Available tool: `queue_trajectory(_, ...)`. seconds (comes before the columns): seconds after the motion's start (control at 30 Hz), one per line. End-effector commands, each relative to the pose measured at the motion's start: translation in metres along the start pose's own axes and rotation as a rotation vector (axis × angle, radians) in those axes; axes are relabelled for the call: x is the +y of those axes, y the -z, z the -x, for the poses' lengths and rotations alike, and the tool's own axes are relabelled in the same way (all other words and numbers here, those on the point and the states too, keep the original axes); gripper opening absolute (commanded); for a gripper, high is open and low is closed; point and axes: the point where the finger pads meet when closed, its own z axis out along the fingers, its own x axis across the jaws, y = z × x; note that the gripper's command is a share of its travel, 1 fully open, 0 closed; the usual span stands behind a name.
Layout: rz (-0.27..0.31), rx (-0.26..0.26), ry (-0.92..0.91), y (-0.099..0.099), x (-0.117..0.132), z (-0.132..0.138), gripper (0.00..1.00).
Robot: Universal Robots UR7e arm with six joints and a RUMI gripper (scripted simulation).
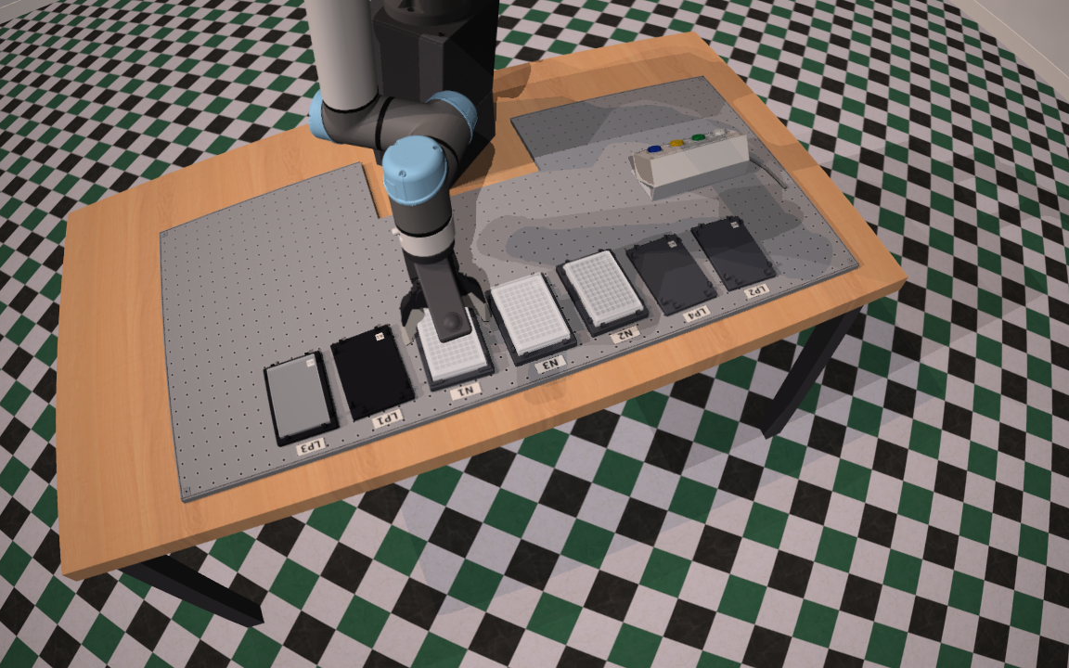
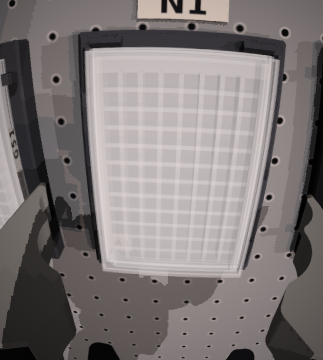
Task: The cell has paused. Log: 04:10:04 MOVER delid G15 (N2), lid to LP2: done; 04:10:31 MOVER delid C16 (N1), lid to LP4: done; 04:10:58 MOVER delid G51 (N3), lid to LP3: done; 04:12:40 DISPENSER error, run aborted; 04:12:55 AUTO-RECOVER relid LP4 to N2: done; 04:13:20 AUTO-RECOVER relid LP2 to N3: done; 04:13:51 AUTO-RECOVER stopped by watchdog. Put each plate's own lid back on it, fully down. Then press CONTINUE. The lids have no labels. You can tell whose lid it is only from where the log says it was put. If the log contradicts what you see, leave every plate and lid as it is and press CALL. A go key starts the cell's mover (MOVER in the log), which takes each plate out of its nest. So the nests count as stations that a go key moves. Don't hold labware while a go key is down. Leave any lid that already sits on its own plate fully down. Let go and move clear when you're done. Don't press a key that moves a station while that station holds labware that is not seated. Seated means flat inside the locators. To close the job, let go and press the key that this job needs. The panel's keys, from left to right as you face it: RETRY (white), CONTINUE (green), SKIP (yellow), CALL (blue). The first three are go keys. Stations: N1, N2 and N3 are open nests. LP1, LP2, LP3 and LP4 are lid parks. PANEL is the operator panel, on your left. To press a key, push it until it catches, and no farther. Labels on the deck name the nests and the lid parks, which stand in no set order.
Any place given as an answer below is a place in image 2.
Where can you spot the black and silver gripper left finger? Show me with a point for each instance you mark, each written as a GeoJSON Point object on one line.
{"type": "Point", "coordinates": [36, 322]}

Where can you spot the grey perforated base plate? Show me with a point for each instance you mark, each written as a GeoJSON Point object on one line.
{"type": "Point", "coordinates": [150, 317]}

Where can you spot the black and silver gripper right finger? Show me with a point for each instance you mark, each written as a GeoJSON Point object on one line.
{"type": "Point", "coordinates": [296, 330]}

